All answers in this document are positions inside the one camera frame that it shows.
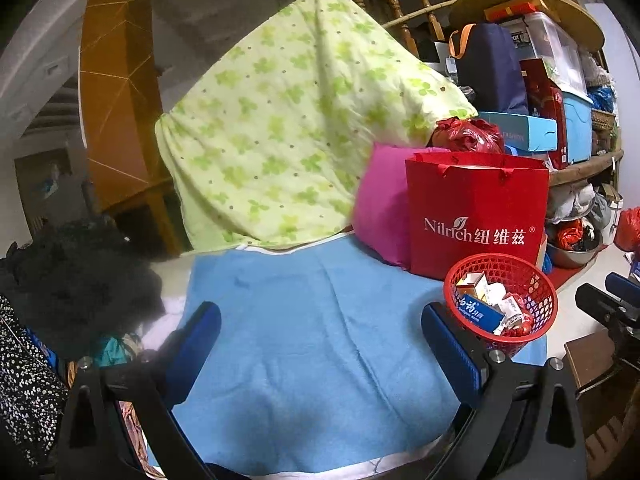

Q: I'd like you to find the orange wooden cabinet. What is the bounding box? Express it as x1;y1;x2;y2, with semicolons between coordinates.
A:
79;0;181;256

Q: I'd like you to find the blue towel blanket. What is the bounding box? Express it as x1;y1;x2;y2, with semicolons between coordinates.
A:
167;245;526;478

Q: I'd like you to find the wicker basket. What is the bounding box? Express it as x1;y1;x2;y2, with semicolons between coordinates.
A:
591;109;618;133

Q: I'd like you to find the light blue cardboard box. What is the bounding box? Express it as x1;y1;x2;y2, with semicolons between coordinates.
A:
472;111;558;153

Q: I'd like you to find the round wooden shelf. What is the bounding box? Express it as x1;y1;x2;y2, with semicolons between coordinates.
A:
452;0;626;188

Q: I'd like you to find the white tissue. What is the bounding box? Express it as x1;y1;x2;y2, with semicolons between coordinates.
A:
482;282;508;306

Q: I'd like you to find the green floral pillow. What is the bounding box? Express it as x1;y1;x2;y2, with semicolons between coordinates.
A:
155;0;476;252

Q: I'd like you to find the blue plastic storage bin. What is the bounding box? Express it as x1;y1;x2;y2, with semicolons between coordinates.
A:
562;91;595;163

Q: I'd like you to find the red mesh basket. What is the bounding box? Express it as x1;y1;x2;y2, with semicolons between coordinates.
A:
443;252;559;359

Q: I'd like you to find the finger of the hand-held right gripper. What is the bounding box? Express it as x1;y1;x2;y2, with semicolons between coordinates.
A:
575;284;640;341
605;272;640;311

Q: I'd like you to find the brown wooden stool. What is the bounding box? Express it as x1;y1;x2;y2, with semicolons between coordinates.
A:
564;327;640;467

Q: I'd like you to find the red black plastic bag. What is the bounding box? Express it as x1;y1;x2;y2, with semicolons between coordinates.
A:
556;219;597;252

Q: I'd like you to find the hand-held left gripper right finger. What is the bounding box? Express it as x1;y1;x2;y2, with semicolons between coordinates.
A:
421;302;588;480

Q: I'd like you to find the blue toothpaste box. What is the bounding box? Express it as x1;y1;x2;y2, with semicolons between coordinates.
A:
452;296;507;335

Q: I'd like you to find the orange flat box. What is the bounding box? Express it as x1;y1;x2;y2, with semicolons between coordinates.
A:
484;0;548;23

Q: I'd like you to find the metal bowl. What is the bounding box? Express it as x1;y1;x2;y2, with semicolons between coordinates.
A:
546;237;603;269

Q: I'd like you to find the grey white cloth pile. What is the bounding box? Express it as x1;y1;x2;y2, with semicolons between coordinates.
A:
546;182;613;226

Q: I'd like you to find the magenta pillow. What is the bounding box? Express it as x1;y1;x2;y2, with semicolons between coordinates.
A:
352;142;416;268

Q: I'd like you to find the black floral cloth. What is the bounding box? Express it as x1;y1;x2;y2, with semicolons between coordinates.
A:
0;295;71;468

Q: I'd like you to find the navy bag with orange handle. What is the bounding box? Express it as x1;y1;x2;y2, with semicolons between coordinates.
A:
447;22;531;116

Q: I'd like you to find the brown door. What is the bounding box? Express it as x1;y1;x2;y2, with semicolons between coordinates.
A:
14;145;76;223

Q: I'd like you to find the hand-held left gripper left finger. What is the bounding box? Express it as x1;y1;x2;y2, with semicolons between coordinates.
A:
55;301;223;480

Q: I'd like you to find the clear plastic storage box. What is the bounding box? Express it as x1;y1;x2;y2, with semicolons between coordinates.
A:
500;10;588;96

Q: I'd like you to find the red paper bag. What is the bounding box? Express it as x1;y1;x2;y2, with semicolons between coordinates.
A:
404;151;551;281

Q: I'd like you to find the knotted red plastic bag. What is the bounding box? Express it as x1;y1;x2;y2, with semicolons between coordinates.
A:
500;310;535;339

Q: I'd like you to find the dark red gift box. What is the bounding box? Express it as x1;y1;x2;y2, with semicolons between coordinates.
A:
519;57;568;171

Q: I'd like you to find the pile of colourful clothes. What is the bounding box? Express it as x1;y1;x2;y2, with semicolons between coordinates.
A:
65;330;151;480

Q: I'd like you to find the wooden stair railing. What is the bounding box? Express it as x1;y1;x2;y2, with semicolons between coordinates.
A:
332;0;521;56

